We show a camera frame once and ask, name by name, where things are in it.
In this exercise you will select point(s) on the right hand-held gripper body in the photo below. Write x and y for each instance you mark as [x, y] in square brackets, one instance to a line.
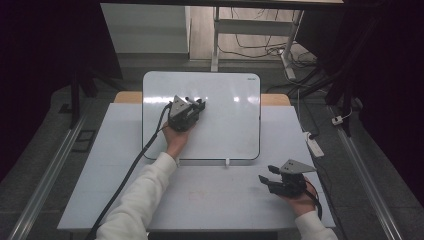
[293, 181]

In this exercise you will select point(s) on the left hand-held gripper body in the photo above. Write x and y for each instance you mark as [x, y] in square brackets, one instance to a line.
[181, 115]

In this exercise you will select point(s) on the white dry-erase whiteboard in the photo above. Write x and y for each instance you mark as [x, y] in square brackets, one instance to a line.
[226, 133]

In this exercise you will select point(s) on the person's right hand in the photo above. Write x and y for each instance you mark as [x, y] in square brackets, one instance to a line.
[301, 203]

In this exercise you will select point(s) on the person's left hand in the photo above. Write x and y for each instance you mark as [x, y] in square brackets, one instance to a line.
[176, 141]

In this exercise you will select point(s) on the white power strip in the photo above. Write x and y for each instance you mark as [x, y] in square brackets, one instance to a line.
[314, 145]

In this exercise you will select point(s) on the white whiteboard stand foot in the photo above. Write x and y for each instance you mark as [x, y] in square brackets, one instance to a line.
[177, 163]
[227, 162]

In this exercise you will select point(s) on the white table mat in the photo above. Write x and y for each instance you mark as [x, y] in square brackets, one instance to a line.
[216, 200]

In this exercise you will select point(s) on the wooden table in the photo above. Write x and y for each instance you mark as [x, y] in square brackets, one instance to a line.
[128, 97]

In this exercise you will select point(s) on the white cabinet panel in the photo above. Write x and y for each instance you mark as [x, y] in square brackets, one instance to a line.
[146, 30]

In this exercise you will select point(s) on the black metal stand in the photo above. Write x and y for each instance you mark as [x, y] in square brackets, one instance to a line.
[340, 96]
[76, 100]

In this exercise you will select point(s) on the aluminium floor rail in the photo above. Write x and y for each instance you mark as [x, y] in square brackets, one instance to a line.
[366, 180]
[46, 180]

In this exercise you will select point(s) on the white desk frame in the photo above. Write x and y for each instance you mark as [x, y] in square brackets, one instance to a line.
[253, 27]

